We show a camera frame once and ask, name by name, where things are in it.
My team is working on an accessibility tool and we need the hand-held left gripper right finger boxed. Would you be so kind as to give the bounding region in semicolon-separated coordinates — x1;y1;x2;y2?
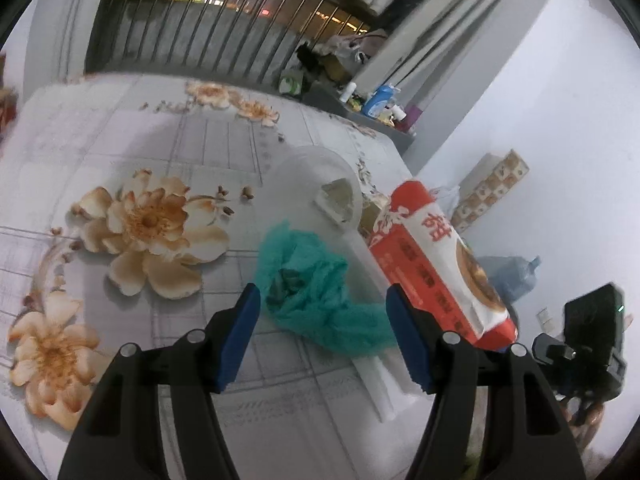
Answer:
385;282;587;480

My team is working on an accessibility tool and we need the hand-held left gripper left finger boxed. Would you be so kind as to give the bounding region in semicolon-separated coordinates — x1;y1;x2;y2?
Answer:
57;282;262;480

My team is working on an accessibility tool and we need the red and white snack packet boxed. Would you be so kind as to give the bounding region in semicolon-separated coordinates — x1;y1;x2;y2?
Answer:
369;180;518;353

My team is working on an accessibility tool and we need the teal mesh net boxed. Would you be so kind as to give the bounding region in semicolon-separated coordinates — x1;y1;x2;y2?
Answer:
255;219;401;358

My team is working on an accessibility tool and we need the clear plastic cup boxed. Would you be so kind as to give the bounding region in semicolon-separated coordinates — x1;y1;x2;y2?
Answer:
262;146;393;301

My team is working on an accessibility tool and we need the blue water jug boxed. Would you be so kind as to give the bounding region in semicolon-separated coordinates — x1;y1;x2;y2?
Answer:
475;255;542;306

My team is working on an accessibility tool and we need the white plastic bag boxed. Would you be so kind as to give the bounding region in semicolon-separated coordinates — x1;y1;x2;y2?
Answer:
430;185;462;221

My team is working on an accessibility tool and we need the patterned tile box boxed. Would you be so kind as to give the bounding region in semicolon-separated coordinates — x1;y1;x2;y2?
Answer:
450;149;530;233

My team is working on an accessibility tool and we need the floral tablecloth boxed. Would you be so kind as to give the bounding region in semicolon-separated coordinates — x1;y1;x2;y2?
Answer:
0;72;481;480

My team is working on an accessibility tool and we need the grey cabinet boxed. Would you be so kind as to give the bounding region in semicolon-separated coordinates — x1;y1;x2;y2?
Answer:
300;80;417;158

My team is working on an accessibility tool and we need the purple box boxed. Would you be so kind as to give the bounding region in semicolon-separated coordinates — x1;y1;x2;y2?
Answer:
402;105;426;137

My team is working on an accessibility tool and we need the blue detergent bottle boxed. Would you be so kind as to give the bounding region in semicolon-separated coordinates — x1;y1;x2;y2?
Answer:
361;85;398;118

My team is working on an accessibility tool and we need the green and white bag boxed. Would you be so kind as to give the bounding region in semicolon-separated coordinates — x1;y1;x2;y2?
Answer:
279;69;305;97

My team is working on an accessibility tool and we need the pile of bags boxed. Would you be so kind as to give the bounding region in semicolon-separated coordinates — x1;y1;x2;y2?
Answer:
295;30;388;86

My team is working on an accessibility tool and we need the metal window railing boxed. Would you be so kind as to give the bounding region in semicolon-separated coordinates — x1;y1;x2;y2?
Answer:
85;0;381;96

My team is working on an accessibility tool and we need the white curtain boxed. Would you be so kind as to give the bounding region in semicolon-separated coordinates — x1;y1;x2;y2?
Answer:
355;0;566;106

